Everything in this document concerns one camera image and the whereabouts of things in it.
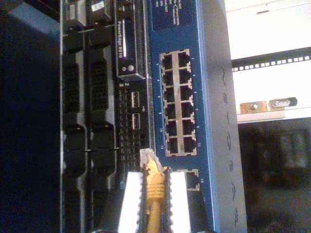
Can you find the black perforated rack rail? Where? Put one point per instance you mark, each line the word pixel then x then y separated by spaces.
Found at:
pixel 272 62

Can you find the brass plate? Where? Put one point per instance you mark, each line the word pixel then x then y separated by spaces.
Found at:
pixel 252 107

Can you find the white shelf board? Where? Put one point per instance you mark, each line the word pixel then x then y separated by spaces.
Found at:
pixel 274 114

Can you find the black rack server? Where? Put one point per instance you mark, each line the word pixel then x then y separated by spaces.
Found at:
pixel 102 97

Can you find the blue network switch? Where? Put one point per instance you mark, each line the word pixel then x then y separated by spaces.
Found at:
pixel 182 36

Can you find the black silver small device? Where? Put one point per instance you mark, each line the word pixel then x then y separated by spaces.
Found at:
pixel 283 102

